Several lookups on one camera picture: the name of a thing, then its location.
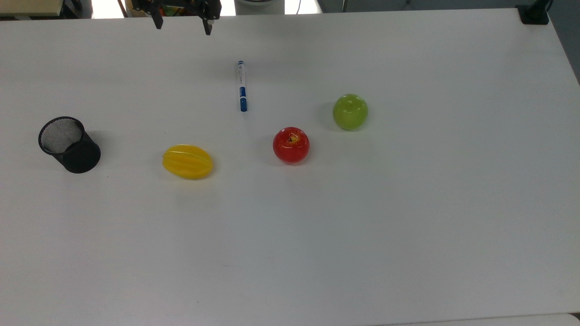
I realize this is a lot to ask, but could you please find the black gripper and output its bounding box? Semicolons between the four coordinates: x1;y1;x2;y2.
131;0;222;36

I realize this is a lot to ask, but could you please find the blue white marker pen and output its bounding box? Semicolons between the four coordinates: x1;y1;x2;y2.
237;60;248;112

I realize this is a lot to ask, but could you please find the black mesh pen cup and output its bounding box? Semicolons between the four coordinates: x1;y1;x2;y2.
38;116;102;174

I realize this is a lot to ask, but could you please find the yellow plastic starfruit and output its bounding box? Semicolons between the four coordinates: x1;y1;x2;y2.
162;144;214;180

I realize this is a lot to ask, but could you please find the beige wooden board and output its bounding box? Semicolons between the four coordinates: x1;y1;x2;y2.
0;0;63;18

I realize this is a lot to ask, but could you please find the red plastic apple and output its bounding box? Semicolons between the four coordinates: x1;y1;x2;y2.
272;127;311;164

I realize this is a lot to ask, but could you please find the green plastic apple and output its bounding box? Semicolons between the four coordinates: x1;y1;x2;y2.
333;93;369;131

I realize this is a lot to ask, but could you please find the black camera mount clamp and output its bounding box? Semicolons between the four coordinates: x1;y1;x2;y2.
517;0;554;25

